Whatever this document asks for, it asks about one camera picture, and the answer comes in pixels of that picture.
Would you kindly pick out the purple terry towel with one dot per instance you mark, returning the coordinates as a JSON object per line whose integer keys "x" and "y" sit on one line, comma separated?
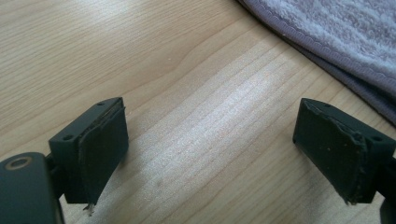
{"x": 339, "y": 37}

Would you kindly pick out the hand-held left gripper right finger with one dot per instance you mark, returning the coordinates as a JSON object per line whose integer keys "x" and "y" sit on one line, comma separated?
{"x": 336, "y": 146}

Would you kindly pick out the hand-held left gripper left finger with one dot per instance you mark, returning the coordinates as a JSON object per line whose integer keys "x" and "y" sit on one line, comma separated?
{"x": 93, "y": 149}

